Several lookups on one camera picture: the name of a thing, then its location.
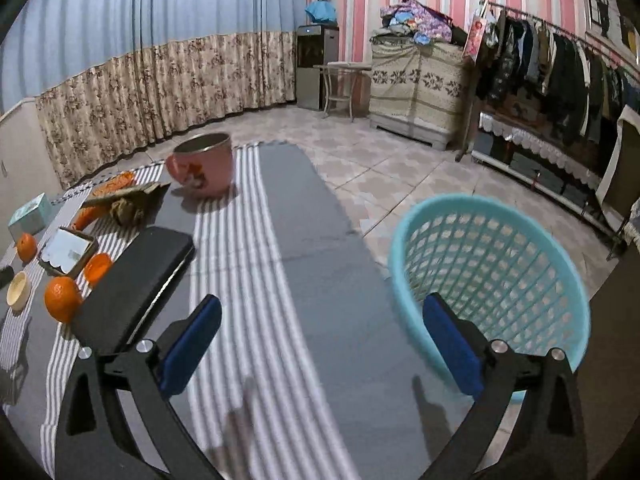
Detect orange fruit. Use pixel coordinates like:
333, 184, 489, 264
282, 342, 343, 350
16, 233, 38, 264
84, 252, 113, 288
43, 276, 82, 324

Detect clothes rack with garments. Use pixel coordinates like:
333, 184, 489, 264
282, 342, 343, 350
470, 0, 639, 179

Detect turquoise plastic laundry basket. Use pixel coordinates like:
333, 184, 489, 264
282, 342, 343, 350
387, 194, 591, 403

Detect blue floral curtain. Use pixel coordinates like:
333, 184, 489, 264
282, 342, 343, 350
1, 0, 305, 185

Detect teal tissue box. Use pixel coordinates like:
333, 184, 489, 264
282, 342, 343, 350
8, 193, 52, 243

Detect low TV bench lace cover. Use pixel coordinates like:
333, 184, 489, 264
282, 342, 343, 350
472, 112, 626, 252

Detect small cream bowl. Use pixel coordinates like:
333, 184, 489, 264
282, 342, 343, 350
6, 271, 32, 314

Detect crumpled brown paper ball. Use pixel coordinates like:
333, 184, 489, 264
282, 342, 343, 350
110, 195, 160, 228

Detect pile of colourful clothes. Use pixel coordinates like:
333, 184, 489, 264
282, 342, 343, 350
372, 0, 468, 47

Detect grey water dispenser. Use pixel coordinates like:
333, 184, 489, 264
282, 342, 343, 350
295, 24, 340, 110

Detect camouflage wrapper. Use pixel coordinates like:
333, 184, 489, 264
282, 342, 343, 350
82, 181, 170, 207

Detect orange snack bag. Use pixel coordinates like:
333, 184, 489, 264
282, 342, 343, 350
70, 170, 136, 231

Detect small framed mirror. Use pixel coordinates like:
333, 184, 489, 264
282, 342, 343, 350
38, 226, 99, 278

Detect black flat case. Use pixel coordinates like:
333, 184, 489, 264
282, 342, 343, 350
70, 226, 194, 354

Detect blue bag on dispenser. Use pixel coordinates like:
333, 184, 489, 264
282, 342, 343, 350
305, 0, 337, 25

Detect cloth covered cabinet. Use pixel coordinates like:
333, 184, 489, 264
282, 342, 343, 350
369, 37, 469, 151

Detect small wooden side table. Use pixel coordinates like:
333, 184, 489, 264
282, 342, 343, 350
314, 61, 372, 122

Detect framed wall picture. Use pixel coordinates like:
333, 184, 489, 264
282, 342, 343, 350
587, 0, 639, 66

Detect pink metal cup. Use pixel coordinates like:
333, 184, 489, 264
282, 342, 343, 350
165, 132, 233, 198

